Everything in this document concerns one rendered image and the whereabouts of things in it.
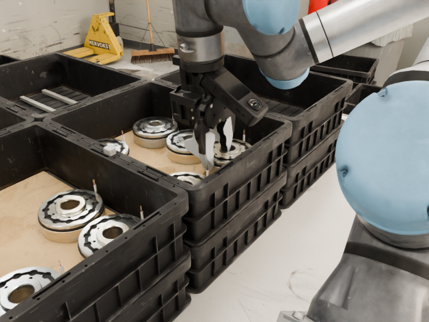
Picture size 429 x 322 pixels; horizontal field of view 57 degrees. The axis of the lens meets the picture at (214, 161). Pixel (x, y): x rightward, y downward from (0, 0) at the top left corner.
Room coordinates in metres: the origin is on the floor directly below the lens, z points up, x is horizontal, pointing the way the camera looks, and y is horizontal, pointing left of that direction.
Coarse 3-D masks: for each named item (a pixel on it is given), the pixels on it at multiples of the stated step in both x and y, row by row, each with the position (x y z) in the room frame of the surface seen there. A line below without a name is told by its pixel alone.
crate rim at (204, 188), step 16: (112, 96) 0.83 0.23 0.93; (64, 112) 0.74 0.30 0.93; (64, 128) 0.67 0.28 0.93; (288, 128) 0.67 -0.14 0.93; (96, 144) 0.61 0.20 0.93; (256, 144) 0.61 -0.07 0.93; (272, 144) 0.63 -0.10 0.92; (128, 160) 0.55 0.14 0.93; (240, 160) 0.55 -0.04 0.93; (256, 160) 0.59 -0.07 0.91; (160, 176) 0.50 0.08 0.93; (208, 176) 0.50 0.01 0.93; (224, 176) 0.52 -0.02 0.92; (192, 192) 0.47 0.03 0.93; (208, 192) 0.49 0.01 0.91
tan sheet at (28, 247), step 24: (0, 192) 0.60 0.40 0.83; (24, 192) 0.60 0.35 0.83; (48, 192) 0.60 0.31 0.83; (0, 216) 0.53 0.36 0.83; (24, 216) 0.53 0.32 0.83; (0, 240) 0.47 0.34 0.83; (24, 240) 0.47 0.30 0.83; (48, 240) 0.47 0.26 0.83; (0, 264) 0.42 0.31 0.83; (24, 264) 0.42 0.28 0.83; (48, 264) 0.42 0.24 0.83; (72, 264) 0.42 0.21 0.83
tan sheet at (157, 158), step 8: (120, 136) 0.83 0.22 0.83; (128, 136) 0.83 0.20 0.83; (128, 144) 0.79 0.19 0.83; (136, 144) 0.79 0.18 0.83; (136, 152) 0.75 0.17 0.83; (144, 152) 0.75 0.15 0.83; (152, 152) 0.75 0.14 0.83; (160, 152) 0.75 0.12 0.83; (144, 160) 0.72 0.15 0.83; (152, 160) 0.72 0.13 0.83; (160, 160) 0.72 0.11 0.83; (168, 160) 0.72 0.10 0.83; (160, 168) 0.69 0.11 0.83; (168, 168) 0.69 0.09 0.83; (176, 168) 0.69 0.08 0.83; (184, 168) 0.69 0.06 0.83; (192, 168) 0.69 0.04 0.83; (200, 168) 0.69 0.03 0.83
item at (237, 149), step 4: (220, 144) 0.69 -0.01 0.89; (232, 144) 0.69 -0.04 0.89; (236, 144) 0.69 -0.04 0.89; (216, 148) 0.67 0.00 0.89; (220, 148) 0.67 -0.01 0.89; (236, 148) 0.67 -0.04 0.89; (240, 148) 0.67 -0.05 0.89; (216, 152) 0.66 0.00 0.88; (220, 152) 0.66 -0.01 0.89; (224, 152) 0.65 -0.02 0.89; (228, 152) 0.65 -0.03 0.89; (232, 152) 0.65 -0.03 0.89; (236, 152) 0.66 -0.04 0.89
